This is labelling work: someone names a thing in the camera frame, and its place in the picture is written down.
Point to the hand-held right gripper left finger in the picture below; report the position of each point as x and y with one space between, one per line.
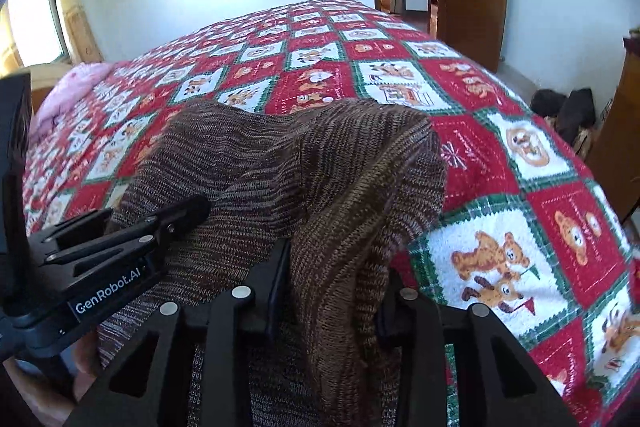
277 289

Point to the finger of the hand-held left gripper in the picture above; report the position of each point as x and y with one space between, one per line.
75 227
180 214

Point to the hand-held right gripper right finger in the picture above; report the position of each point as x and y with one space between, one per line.
400 324

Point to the brown knitted sweater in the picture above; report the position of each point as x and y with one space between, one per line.
280 167

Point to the person's left hand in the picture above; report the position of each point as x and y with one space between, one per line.
86 354

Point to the pink pillow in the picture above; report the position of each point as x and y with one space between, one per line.
70 92

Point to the round wooden headboard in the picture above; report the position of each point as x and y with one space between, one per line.
47 79

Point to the red checkered printed blanket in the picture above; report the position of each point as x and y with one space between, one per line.
500 157

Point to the window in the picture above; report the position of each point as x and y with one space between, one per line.
37 12

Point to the black bags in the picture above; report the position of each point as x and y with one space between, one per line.
565 112

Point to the wooden cabinet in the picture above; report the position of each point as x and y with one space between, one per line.
617 132

